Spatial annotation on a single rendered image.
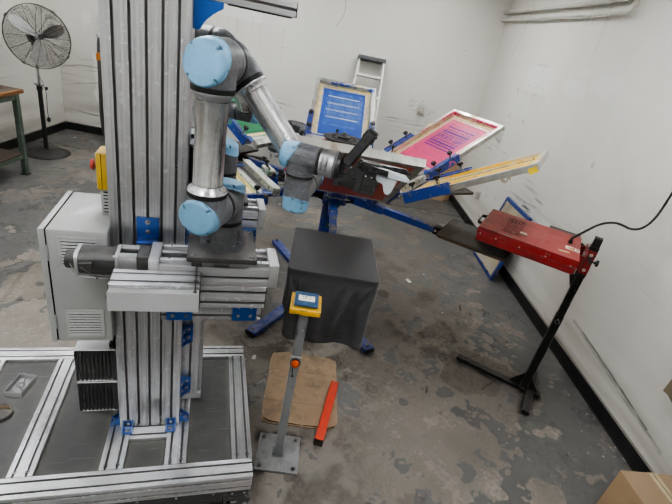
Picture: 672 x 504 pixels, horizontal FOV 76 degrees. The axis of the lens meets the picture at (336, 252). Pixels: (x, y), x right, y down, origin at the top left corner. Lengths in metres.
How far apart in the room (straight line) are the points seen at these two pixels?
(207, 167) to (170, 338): 0.90
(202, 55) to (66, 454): 1.73
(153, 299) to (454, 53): 5.75
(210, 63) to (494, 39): 5.81
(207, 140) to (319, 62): 5.26
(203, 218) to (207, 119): 0.27
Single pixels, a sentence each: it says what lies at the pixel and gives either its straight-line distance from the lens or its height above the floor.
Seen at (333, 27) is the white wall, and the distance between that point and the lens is 6.42.
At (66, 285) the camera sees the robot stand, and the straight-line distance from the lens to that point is 1.80.
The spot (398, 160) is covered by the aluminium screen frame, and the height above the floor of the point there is 1.54.
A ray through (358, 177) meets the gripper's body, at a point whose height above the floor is 1.65.
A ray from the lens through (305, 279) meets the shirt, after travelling 2.08.
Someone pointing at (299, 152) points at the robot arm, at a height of 1.68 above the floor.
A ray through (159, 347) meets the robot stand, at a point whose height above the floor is 0.69.
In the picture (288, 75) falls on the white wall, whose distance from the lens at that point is 6.48.
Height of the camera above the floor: 1.97
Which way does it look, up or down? 27 degrees down
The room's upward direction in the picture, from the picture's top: 12 degrees clockwise
